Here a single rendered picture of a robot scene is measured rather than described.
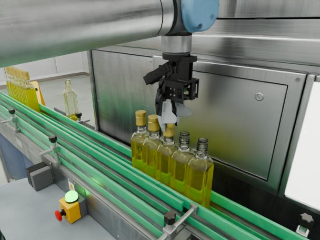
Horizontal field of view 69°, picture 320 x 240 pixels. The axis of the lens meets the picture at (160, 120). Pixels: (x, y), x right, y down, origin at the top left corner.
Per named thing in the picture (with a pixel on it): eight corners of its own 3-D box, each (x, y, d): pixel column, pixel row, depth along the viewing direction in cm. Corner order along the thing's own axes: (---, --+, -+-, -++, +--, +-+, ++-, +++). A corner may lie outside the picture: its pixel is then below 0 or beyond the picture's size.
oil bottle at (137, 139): (154, 183, 85) (153, 130, 77) (143, 190, 82) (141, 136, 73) (143, 176, 89) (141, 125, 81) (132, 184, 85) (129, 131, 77)
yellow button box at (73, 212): (87, 214, 89) (85, 198, 86) (69, 226, 84) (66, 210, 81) (78, 205, 93) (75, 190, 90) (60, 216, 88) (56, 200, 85)
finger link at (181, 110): (189, 130, 67) (186, 102, 62) (173, 125, 70) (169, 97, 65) (195, 125, 69) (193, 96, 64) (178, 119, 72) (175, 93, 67)
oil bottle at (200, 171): (209, 215, 71) (215, 155, 63) (199, 226, 67) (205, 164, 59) (194, 206, 75) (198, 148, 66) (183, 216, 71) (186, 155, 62)
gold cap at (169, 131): (176, 134, 69) (177, 120, 67) (169, 138, 67) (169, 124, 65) (167, 131, 71) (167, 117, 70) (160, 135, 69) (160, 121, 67)
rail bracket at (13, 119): (21, 133, 125) (15, 109, 120) (6, 137, 120) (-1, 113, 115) (18, 131, 127) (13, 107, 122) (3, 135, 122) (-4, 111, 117)
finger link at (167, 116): (170, 138, 61) (176, 103, 59) (154, 132, 64) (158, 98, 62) (177, 136, 63) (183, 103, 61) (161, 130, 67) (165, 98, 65)
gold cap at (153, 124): (156, 126, 74) (156, 113, 73) (161, 130, 71) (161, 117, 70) (146, 128, 73) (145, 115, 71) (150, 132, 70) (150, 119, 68)
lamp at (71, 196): (80, 199, 86) (79, 192, 85) (69, 205, 83) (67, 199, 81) (74, 193, 88) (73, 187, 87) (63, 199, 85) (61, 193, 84)
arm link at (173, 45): (155, 35, 57) (175, 34, 62) (155, 55, 58) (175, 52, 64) (179, 36, 52) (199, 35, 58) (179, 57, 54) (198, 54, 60)
